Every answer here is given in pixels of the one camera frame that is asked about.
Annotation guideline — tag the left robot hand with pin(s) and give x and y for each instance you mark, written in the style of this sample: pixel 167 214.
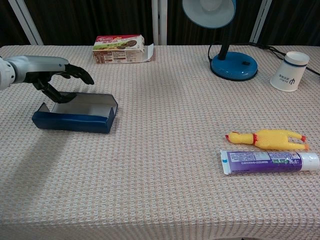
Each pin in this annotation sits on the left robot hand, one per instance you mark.
pixel 40 66

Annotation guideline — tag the blue glasses case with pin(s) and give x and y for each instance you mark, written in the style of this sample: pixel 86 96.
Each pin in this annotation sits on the blue glasses case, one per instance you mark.
pixel 75 125

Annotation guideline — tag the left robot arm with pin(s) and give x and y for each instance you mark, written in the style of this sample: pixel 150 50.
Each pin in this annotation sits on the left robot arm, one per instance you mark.
pixel 4 75

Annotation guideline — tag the black pleated curtain panel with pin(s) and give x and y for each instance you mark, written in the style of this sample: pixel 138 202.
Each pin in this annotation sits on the black pleated curtain panel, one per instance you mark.
pixel 7 25
pixel 175 27
pixel 295 22
pixel 87 17

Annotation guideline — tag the cookie box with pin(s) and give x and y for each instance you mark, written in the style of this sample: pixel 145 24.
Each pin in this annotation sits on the cookie box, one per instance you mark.
pixel 117 51

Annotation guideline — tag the beige woven tablecloth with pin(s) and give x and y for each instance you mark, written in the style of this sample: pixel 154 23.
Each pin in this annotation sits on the beige woven tablecloth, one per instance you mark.
pixel 160 155

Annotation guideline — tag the blue desk lamp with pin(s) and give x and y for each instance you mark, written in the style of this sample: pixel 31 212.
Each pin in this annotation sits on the blue desk lamp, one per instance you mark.
pixel 232 68

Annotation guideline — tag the yellow rubber chicken toy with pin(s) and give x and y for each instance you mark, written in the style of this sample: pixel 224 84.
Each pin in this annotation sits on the yellow rubber chicken toy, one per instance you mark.
pixel 270 140

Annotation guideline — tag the purple toothpaste tube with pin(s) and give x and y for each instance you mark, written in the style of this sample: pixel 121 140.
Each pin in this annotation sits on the purple toothpaste tube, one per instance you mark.
pixel 262 163

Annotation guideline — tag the white paper cup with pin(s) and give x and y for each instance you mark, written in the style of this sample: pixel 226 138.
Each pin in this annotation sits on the white paper cup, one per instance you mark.
pixel 287 75

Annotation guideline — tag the white partition frame post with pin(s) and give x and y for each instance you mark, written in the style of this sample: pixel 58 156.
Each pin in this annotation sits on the white partition frame post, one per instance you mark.
pixel 159 22
pixel 26 22
pixel 260 22

